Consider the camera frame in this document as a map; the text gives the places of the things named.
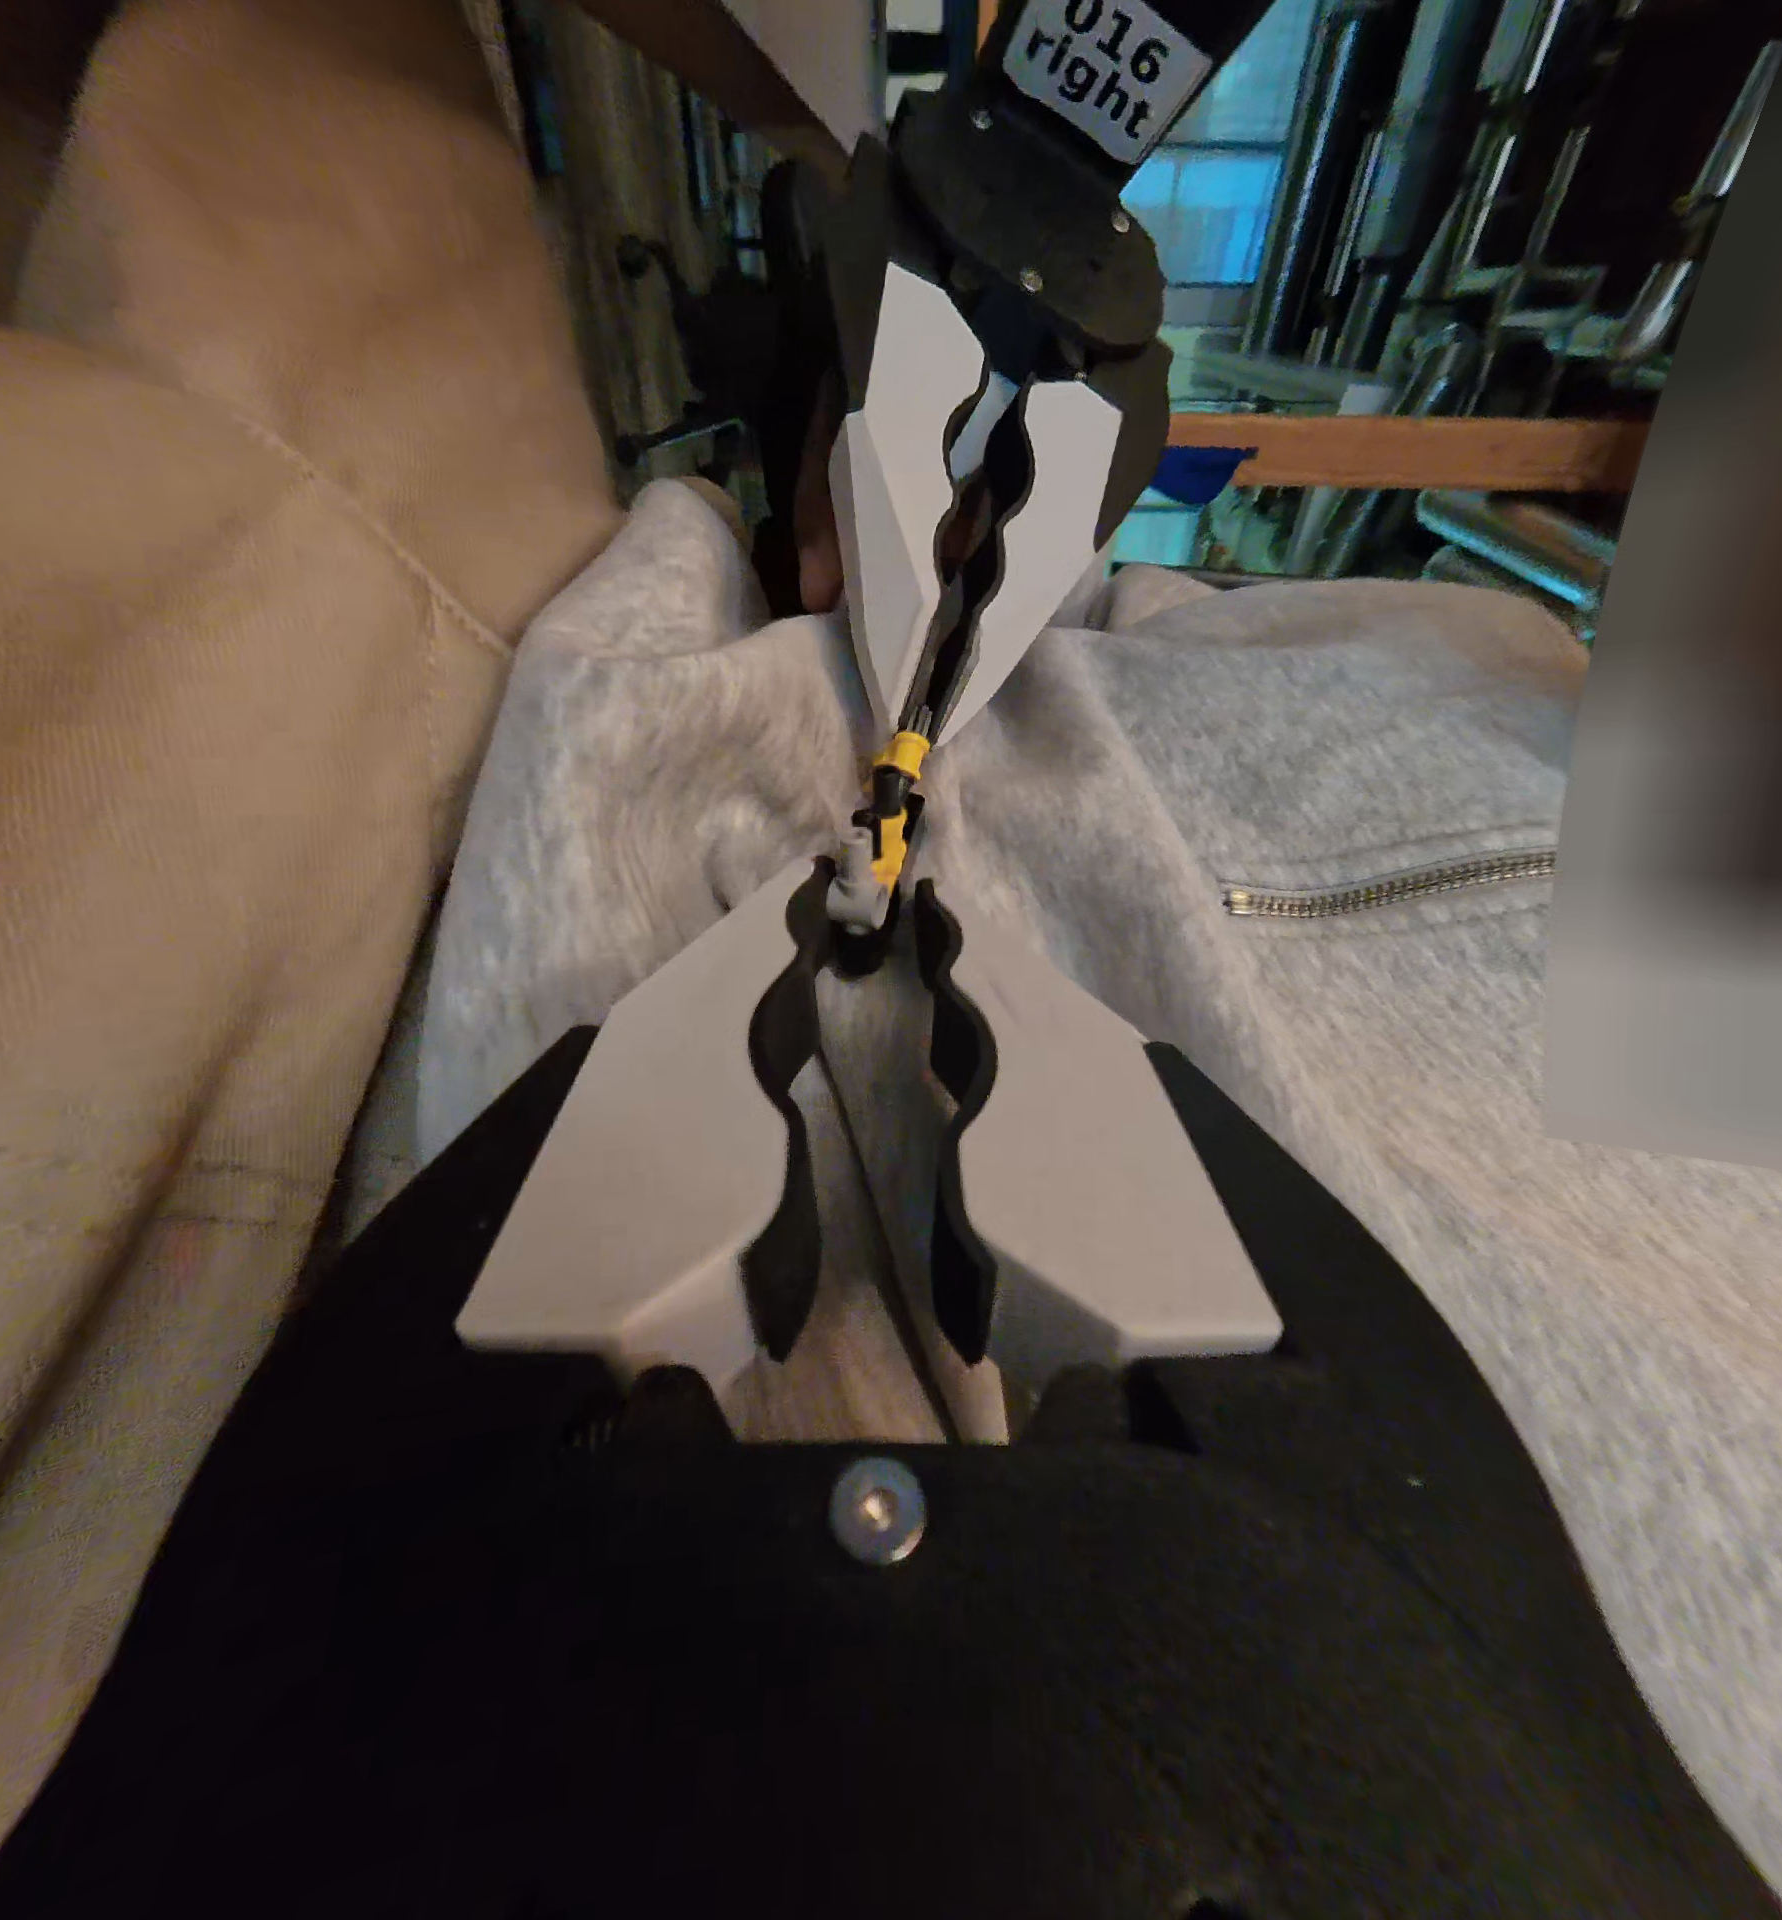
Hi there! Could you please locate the metal storage rack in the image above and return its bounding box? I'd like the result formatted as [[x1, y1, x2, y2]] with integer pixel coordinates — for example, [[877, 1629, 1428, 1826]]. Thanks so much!
[[505, 0, 894, 503], [1131, 0, 1782, 633]]

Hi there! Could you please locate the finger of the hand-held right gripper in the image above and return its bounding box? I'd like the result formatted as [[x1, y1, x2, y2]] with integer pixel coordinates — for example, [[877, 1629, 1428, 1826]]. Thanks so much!
[[834, 262, 1024, 741], [926, 376, 1131, 747]]

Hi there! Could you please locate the wooden plank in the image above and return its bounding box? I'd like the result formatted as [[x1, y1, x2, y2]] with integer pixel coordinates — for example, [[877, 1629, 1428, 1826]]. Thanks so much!
[[1165, 409, 1645, 503]]

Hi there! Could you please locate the grey fleece jacket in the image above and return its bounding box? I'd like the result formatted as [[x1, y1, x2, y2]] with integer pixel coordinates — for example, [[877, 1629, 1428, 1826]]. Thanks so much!
[[331, 473, 1782, 1920]]

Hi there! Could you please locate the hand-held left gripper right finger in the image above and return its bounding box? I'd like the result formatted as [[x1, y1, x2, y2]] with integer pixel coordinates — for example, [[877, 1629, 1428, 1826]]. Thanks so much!
[[901, 878, 1284, 1372]]

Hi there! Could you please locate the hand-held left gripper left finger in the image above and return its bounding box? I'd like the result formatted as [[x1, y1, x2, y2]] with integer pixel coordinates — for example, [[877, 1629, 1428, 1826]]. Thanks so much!
[[456, 867, 846, 1396]]

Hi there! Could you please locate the beige cotton garment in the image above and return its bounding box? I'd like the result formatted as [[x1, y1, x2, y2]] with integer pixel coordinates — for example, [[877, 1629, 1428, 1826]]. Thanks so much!
[[0, 0, 622, 1920]]

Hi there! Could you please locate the person's right hand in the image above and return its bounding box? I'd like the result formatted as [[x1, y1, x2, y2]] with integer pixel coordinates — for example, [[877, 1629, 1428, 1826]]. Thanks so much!
[[752, 360, 854, 619]]

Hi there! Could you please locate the black axle with yellow bush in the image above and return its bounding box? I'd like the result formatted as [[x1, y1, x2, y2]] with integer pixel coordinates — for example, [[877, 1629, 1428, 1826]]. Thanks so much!
[[871, 640, 939, 797]]

